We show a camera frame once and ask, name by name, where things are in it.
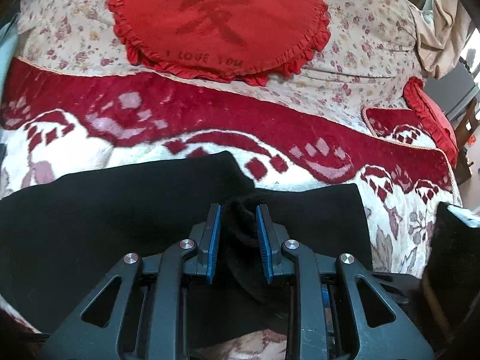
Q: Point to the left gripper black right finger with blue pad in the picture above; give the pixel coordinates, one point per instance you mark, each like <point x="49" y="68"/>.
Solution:
<point x="338" y="309"/>

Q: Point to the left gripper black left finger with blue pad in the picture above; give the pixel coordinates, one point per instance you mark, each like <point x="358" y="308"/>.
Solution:
<point x="138" y="309"/>

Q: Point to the black pants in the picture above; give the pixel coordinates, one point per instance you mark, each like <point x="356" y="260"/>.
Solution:
<point x="59" y="239"/>

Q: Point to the small red frilled pillow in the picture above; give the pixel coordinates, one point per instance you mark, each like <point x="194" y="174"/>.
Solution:
<point x="432" y="118"/>

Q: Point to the red and white blanket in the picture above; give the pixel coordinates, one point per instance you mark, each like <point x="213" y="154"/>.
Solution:
<point x="54" y="124"/>

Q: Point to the floral beige quilt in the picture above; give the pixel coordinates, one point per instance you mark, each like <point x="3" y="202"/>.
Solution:
<point x="370" y="55"/>

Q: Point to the beige curtain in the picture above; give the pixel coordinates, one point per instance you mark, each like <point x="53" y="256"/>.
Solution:
<point x="441" y="35"/>

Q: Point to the red heart-shaped pillow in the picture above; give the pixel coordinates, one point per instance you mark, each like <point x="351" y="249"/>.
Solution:
<point x="222" y="40"/>

